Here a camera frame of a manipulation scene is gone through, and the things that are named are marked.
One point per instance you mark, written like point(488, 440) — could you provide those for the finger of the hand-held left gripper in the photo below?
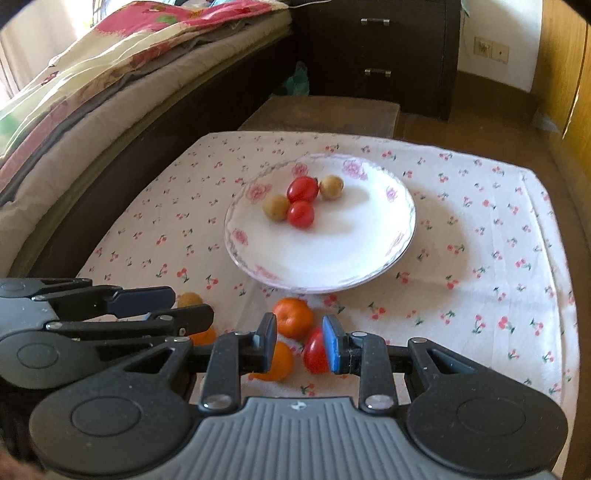
point(196, 318)
point(143, 300)

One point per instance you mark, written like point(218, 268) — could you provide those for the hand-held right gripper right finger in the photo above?
point(331, 344)

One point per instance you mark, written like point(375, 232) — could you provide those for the dark wooden nightstand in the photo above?
point(415, 55)

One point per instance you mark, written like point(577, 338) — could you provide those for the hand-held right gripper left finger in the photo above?
point(267, 341)

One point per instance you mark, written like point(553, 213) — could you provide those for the brown longan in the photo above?
point(189, 300)
point(276, 207)
point(331, 187)

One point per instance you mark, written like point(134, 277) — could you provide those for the brown wooden stool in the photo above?
point(323, 115)

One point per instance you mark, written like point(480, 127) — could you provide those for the dark wooden bed frame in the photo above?
point(184, 138)

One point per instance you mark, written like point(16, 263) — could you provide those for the beige mattress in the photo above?
point(115, 120)

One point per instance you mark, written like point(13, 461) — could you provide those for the wall socket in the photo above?
point(491, 50)

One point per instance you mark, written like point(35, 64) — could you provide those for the floral blanket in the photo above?
point(115, 55)

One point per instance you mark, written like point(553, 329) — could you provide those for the wooden wardrobe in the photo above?
point(568, 69)

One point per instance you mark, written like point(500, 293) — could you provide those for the white floral-rim plate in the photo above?
point(323, 249)

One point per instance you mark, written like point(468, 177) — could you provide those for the cherry-print tablecloth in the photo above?
point(461, 277)

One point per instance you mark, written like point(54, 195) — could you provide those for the red cherry tomato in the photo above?
point(302, 188)
point(300, 213)
point(315, 353)

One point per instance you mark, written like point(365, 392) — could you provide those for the small orange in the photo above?
point(205, 338)
point(293, 317)
point(281, 364)

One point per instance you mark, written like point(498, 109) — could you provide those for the green bag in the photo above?
point(296, 81)

